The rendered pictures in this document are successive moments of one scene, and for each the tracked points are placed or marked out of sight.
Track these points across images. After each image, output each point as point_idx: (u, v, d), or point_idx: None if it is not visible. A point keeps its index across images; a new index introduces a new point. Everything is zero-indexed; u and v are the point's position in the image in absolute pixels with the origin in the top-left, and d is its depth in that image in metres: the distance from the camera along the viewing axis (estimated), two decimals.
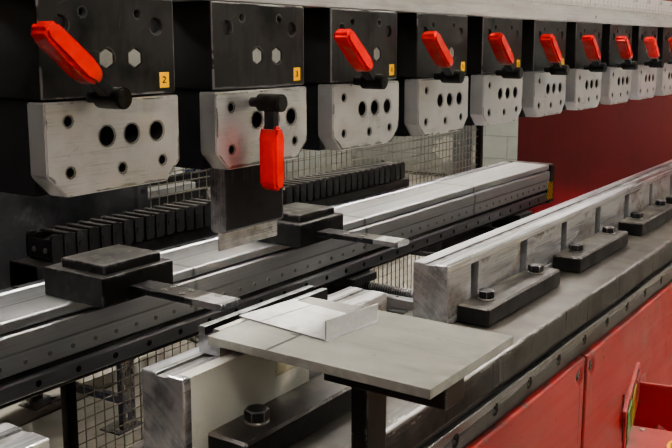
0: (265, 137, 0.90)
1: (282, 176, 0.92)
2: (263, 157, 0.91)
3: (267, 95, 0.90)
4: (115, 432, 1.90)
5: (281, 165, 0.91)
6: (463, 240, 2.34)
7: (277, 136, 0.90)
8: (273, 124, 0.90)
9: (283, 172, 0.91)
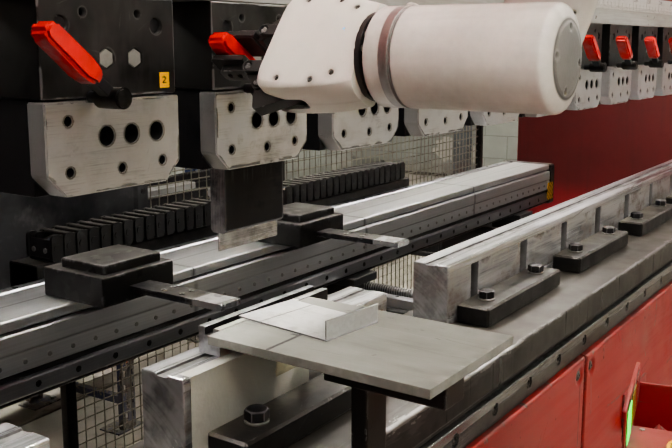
0: None
1: (228, 50, 0.83)
2: None
3: None
4: (115, 432, 1.90)
5: (239, 54, 0.84)
6: (463, 240, 2.34)
7: None
8: None
9: (233, 52, 0.83)
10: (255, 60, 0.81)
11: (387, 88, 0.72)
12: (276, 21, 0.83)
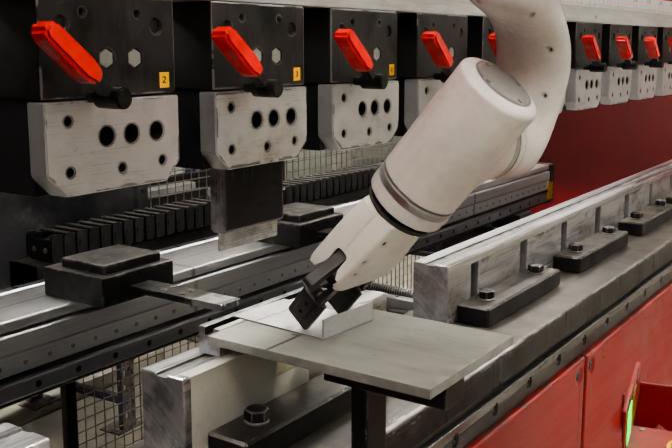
0: (251, 60, 0.87)
1: (230, 44, 0.83)
2: None
3: None
4: (115, 432, 1.90)
5: (241, 49, 0.84)
6: (463, 240, 2.34)
7: (260, 64, 0.87)
8: (262, 71, 0.88)
9: (235, 47, 0.84)
10: None
11: (386, 182, 0.85)
12: None
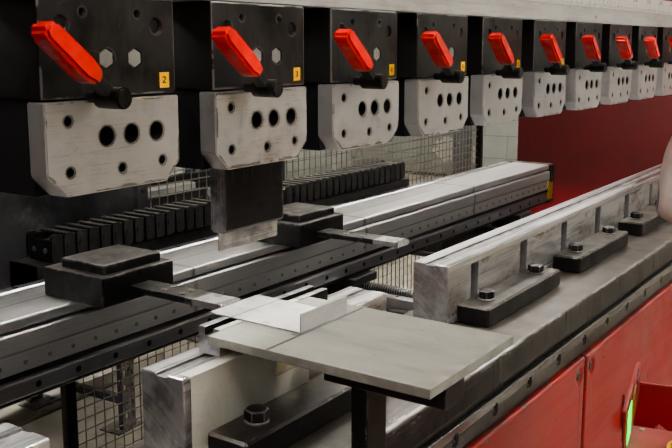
0: (251, 60, 0.87)
1: (230, 44, 0.83)
2: None
3: None
4: (115, 432, 1.90)
5: (241, 49, 0.84)
6: (463, 240, 2.34)
7: (260, 64, 0.87)
8: (262, 71, 0.88)
9: (235, 47, 0.84)
10: None
11: None
12: None
